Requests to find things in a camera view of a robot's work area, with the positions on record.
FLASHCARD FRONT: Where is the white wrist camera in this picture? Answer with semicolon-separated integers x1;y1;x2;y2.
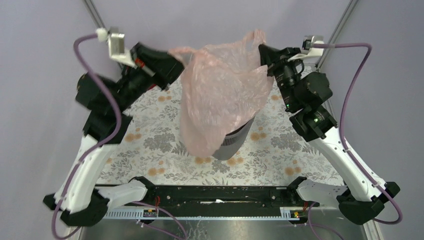
95;27;136;68
287;35;324;62

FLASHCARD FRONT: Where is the aluminium frame post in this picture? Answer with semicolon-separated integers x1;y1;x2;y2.
82;0;106;29
314;0;360;71

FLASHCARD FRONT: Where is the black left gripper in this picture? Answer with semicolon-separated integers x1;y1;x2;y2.
113;42;196;112

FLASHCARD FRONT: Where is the aluminium frame post left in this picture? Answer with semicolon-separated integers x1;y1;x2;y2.
82;0;106;29

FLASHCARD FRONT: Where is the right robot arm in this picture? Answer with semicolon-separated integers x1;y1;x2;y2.
258;44;400;225

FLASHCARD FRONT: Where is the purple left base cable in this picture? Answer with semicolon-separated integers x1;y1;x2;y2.
132;201;190;240

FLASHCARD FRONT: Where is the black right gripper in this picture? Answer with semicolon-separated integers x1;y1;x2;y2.
258;44;305;111

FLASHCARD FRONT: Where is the pink plastic trash bag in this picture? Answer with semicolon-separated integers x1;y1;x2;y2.
169;29;274;158

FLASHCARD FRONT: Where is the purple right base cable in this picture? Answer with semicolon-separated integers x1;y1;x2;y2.
293;202;347;240

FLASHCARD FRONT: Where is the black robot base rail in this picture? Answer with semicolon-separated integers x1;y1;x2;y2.
124;184;321;219

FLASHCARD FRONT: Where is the aluminium frame post right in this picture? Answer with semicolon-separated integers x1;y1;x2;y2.
314;0;360;71

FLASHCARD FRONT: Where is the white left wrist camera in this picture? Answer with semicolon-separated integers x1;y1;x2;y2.
95;27;136;68

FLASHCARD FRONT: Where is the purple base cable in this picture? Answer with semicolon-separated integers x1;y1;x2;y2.
293;202;347;240
132;201;190;240

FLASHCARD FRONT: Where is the floral patterned table mat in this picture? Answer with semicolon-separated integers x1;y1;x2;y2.
97;82;343;186

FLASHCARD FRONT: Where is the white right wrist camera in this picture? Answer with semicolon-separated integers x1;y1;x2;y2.
287;35;324;62

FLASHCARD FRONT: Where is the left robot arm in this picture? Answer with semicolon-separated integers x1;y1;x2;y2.
43;41;184;227

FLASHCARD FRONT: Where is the grey slotted trash bin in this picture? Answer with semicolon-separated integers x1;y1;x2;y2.
212;117;255;161

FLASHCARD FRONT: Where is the white slotted cable duct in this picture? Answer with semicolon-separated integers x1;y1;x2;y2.
103;205;308;221

